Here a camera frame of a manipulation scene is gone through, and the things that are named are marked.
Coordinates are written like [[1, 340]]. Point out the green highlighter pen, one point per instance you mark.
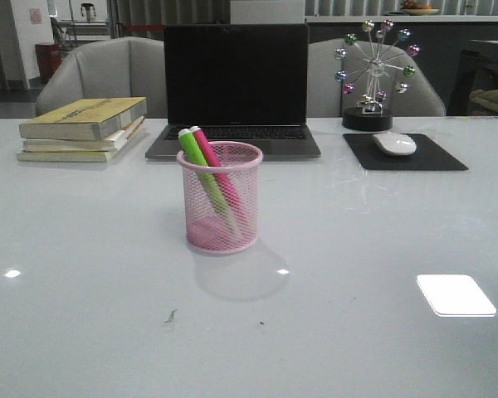
[[195, 156]]

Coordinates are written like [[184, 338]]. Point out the pink highlighter pen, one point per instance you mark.
[[209, 151]]

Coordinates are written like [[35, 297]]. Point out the pink mesh pen holder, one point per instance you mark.
[[206, 231]]

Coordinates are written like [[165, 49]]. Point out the grey open laptop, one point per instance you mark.
[[242, 83]]

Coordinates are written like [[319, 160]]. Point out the middle white book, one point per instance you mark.
[[114, 142]]

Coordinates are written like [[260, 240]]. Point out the white computer mouse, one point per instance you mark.
[[395, 144]]

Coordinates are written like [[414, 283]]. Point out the right grey armchair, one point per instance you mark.
[[336, 81]]

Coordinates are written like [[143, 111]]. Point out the grey armchair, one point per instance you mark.
[[123, 67], [336, 81]]

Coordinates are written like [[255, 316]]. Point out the top yellow book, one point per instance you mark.
[[85, 119]]

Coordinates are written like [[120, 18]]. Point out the left grey armchair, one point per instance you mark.
[[123, 67]]

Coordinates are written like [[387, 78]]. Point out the ferris wheel desk ornament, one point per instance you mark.
[[370, 112]]

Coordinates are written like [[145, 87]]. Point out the red barrier belt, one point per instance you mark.
[[144, 28]]

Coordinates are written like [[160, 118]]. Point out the bottom yellow-spined book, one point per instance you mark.
[[67, 157]]

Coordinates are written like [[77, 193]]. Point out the red trash bin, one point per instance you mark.
[[48, 59]]

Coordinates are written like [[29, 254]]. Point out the fruit bowl on counter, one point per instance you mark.
[[416, 8]]

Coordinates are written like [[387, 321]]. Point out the olive cushion seat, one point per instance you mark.
[[485, 101]]

